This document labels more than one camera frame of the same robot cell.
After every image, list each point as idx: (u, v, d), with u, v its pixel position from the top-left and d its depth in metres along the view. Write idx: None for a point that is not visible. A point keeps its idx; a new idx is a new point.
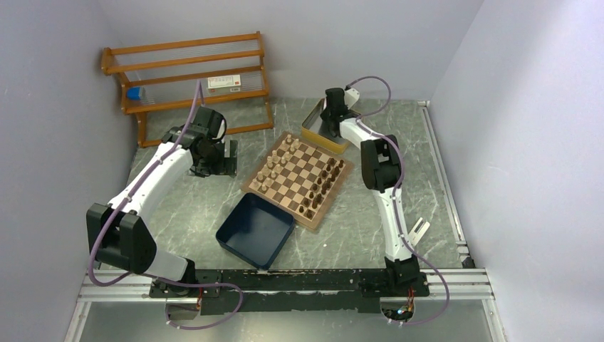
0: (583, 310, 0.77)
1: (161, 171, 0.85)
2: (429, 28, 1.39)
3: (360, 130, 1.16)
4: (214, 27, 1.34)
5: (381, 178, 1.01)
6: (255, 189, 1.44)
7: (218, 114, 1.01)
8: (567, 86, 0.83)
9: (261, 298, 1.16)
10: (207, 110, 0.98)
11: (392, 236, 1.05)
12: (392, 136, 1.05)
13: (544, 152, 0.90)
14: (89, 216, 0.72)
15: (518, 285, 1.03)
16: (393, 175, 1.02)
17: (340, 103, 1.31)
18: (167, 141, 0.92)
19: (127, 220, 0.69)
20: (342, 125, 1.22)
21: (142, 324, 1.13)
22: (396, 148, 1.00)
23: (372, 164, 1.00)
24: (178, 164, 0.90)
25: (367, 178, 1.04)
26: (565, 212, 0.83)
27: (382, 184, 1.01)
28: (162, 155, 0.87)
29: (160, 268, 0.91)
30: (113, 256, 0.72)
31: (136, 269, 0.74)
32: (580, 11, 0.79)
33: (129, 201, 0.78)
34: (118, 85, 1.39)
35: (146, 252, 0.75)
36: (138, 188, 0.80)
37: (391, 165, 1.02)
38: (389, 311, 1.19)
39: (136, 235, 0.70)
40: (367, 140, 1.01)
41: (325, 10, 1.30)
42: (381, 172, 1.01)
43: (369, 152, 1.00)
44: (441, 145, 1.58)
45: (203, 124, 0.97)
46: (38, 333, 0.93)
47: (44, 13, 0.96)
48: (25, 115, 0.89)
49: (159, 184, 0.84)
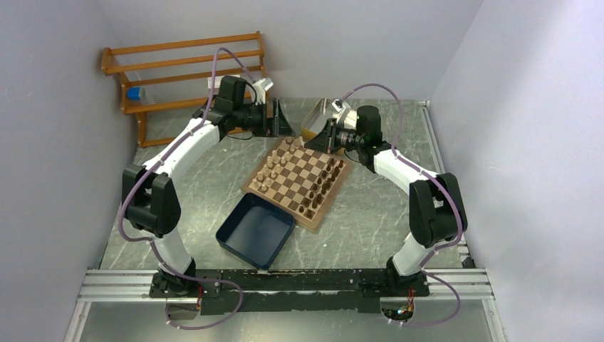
0: (584, 311, 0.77)
1: (190, 142, 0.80)
2: (429, 28, 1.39)
3: (403, 165, 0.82)
4: (215, 26, 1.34)
5: (439, 231, 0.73)
6: (255, 189, 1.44)
7: (242, 81, 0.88)
8: (569, 84, 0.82)
9: (261, 298, 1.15)
10: (228, 83, 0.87)
11: (407, 263, 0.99)
12: (449, 173, 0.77)
13: (545, 152, 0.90)
14: (125, 176, 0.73)
15: (518, 286, 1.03)
16: (451, 229, 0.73)
17: (375, 130, 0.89)
18: (198, 117, 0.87)
19: (159, 182, 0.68)
20: (378, 161, 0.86)
21: (142, 324, 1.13)
22: (446, 193, 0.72)
23: (426, 215, 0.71)
24: (206, 138, 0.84)
25: (420, 230, 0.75)
26: (565, 212, 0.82)
27: (436, 239, 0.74)
28: (193, 129, 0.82)
29: (174, 249, 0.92)
30: (141, 215, 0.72)
31: (162, 231, 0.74)
32: (581, 11, 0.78)
33: (162, 165, 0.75)
34: (117, 85, 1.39)
35: (173, 216, 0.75)
36: (171, 154, 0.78)
37: (449, 213, 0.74)
38: (389, 311, 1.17)
39: (167, 196, 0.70)
40: (419, 182, 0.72)
41: (325, 10, 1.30)
42: (437, 224, 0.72)
43: (422, 197, 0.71)
44: (441, 145, 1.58)
45: (228, 97, 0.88)
46: (38, 333, 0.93)
47: (45, 14, 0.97)
48: (25, 115, 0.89)
49: (189, 155, 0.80)
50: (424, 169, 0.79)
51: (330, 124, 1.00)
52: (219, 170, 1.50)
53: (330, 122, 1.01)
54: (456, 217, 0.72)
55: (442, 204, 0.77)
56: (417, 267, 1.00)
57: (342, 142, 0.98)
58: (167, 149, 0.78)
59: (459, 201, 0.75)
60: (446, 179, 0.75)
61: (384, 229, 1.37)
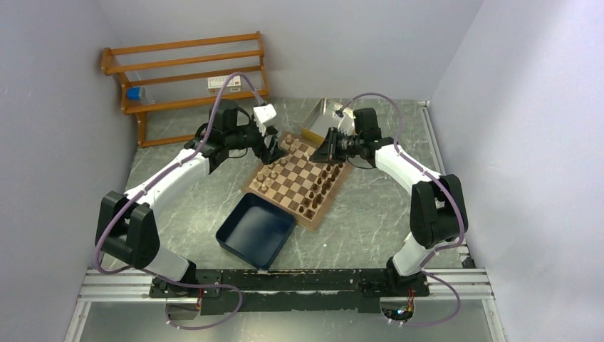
0: (584, 311, 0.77)
1: (176, 174, 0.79)
2: (429, 28, 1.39)
3: (406, 164, 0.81)
4: (214, 26, 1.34)
5: (439, 233, 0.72)
6: (255, 189, 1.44)
7: (230, 110, 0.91)
8: (568, 84, 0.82)
9: (261, 298, 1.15)
10: (218, 112, 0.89)
11: (407, 263, 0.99)
12: (451, 174, 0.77)
13: (545, 152, 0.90)
14: (102, 205, 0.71)
15: (518, 286, 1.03)
16: (453, 230, 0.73)
17: (372, 126, 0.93)
18: (189, 148, 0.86)
19: (138, 212, 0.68)
20: (379, 156, 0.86)
21: (142, 324, 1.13)
22: (449, 194, 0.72)
23: (427, 216, 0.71)
24: (193, 171, 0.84)
25: (421, 233, 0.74)
26: (565, 212, 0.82)
27: (436, 240, 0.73)
28: (183, 159, 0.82)
29: (164, 262, 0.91)
30: (116, 248, 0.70)
31: (137, 263, 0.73)
32: (581, 11, 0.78)
33: (144, 195, 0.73)
34: (118, 85, 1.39)
35: (149, 247, 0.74)
36: (155, 184, 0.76)
37: (451, 214, 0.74)
38: (389, 311, 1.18)
39: (144, 227, 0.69)
40: (422, 182, 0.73)
41: (325, 10, 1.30)
42: (439, 225, 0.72)
43: (425, 198, 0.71)
44: (441, 146, 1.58)
45: (218, 128, 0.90)
46: (38, 333, 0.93)
47: (45, 14, 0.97)
48: (25, 114, 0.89)
49: (174, 187, 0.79)
50: (427, 169, 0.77)
51: (331, 131, 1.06)
52: (219, 170, 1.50)
53: (331, 130, 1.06)
54: (458, 219, 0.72)
55: (443, 206, 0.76)
56: (418, 268, 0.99)
57: (344, 147, 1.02)
58: (152, 178, 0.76)
59: (461, 202, 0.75)
60: (449, 179, 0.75)
61: (384, 229, 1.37)
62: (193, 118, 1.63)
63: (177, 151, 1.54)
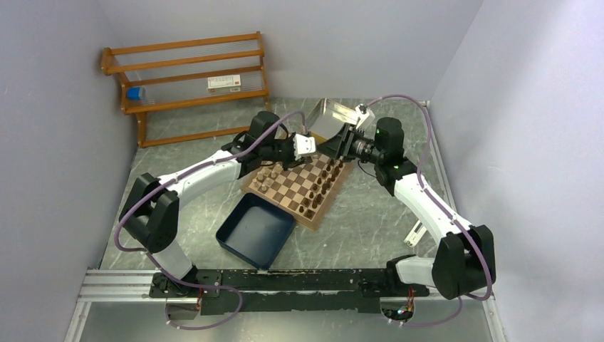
0: (585, 310, 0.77)
1: (206, 172, 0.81)
2: (429, 28, 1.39)
3: (432, 205, 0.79)
4: (215, 26, 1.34)
5: (465, 286, 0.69)
6: (255, 189, 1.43)
7: (273, 121, 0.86)
8: (568, 85, 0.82)
9: (261, 298, 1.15)
10: (261, 122, 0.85)
11: (412, 276, 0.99)
12: (483, 228, 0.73)
13: (545, 152, 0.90)
14: (136, 183, 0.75)
15: (518, 284, 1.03)
16: (480, 281, 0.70)
17: (397, 147, 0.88)
18: (226, 149, 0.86)
19: (165, 199, 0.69)
20: (402, 188, 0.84)
21: (142, 325, 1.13)
22: (479, 252, 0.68)
23: (456, 273, 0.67)
24: (224, 172, 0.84)
25: (444, 283, 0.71)
26: (565, 211, 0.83)
27: (463, 292, 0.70)
28: (217, 158, 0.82)
29: (167, 261, 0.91)
30: (137, 228, 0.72)
31: (151, 248, 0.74)
32: (581, 12, 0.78)
33: (175, 184, 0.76)
34: (118, 85, 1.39)
35: (166, 235, 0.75)
36: (187, 174, 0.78)
37: (478, 267, 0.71)
38: (389, 311, 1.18)
39: (167, 215, 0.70)
40: (452, 237, 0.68)
41: (325, 10, 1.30)
42: (466, 278, 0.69)
43: (454, 256, 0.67)
44: (441, 145, 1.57)
45: (256, 137, 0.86)
46: (38, 333, 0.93)
47: (44, 13, 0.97)
48: (26, 114, 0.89)
49: (204, 182, 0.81)
50: (457, 216, 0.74)
51: (347, 129, 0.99)
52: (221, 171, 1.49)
53: (347, 127, 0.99)
54: (486, 274, 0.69)
55: (469, 255, 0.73)
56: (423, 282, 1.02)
57: (357, 151, 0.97)
58: (186, 169, 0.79)
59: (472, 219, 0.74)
60: (480, 233, 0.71)
61: (384, 229, 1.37)
62: (193, 118, 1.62)
63: (177, 151, 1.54)
